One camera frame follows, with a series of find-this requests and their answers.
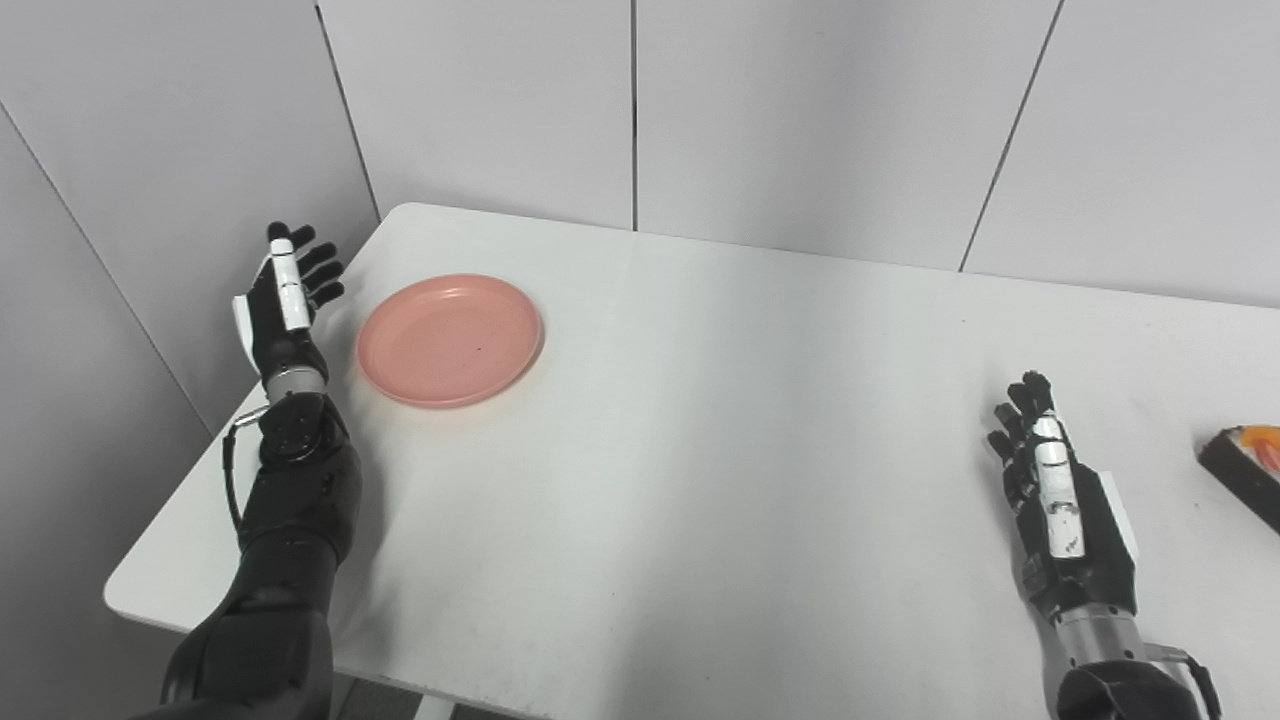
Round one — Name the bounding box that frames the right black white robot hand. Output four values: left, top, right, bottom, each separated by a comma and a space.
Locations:
986, 370, 1141, 621

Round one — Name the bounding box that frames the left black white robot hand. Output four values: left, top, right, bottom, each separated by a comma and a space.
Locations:
232, 222, 346, 384

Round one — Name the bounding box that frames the pink round plate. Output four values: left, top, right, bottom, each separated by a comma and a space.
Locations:
356, 274, 545, 410

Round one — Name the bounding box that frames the chocolate cake slice with fruit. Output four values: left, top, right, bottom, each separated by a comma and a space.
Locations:
1198, 425, 1280, 536

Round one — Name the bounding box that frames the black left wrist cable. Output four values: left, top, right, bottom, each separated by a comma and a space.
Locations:
222, 404, 273, 536

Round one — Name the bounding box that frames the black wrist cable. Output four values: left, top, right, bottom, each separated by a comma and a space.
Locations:
1145, 643, 1224, 720
222, 404, 273, 536

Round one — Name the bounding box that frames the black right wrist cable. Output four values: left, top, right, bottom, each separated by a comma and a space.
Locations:
1145, 643, 1224, 720

